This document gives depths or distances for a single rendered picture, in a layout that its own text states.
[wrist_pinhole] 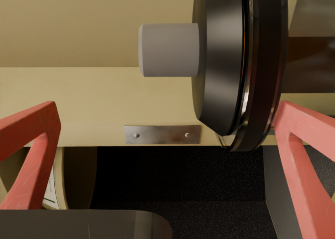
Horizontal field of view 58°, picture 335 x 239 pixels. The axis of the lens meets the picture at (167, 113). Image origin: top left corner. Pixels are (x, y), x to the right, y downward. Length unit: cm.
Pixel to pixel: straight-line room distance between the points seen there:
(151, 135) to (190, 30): 15
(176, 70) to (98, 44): 57
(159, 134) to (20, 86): 17
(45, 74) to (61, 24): 36
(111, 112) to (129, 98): 3
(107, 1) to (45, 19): 14
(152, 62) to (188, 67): 2
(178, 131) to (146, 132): 3
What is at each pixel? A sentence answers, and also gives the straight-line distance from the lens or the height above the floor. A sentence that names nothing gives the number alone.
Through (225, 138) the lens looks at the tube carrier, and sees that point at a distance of 16.
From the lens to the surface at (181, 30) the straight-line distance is 16.
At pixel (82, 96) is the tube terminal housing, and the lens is 32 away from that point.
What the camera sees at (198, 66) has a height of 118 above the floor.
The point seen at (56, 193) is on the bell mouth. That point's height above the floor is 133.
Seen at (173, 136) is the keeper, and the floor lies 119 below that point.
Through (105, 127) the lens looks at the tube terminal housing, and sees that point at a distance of 28.
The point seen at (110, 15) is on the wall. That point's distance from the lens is 69.
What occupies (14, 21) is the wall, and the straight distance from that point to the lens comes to 76.
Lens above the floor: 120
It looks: level
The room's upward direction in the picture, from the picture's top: 90 degrees counter-clockwise
